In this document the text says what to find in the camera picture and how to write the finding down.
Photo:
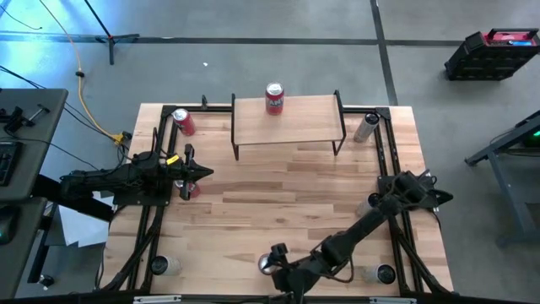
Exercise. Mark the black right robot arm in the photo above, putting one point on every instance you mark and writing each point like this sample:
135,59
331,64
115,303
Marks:
358,230

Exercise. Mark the black caster wheel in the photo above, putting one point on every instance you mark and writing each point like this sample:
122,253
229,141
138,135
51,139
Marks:
46,280

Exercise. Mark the black crate with red lid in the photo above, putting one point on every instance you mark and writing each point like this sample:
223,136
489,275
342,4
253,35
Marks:
476,63

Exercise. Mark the grey metal frame desk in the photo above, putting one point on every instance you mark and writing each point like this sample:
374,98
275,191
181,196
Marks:
485,152

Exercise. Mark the black diagonal support beam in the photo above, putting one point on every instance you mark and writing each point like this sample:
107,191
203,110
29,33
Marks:
84,207

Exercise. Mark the red Fanta soda can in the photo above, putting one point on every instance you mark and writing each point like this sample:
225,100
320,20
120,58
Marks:
185,124
195,191
264,262
274,103

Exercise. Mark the black keyboard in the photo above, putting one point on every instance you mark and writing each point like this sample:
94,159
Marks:
8,162

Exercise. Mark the silver edge bracket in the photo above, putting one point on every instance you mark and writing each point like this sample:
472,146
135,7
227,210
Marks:
392,300
156,299

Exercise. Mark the white paper sheets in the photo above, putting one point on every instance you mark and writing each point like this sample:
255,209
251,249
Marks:
80,228

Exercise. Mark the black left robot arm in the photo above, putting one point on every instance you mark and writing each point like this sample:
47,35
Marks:
126,177

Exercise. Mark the black desk clamp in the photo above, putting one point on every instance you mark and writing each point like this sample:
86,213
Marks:
17,118

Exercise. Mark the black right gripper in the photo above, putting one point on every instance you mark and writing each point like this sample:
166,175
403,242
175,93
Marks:
299,276

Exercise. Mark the black aluminium table frame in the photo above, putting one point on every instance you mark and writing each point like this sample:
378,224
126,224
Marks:
211,109

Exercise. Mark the white Celsius slim can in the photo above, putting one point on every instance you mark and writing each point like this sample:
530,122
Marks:
386,274
169,266
364,207
365,128

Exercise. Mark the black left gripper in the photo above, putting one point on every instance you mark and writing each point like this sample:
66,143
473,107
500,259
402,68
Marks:
187,173

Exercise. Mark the black tripod stand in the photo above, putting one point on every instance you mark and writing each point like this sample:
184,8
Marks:
110,40

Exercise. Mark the yellow tape tag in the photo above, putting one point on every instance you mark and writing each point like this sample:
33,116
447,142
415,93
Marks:
172,159

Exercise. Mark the wooden shelf black metal legs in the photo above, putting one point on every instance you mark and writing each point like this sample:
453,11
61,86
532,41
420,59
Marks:
295,126

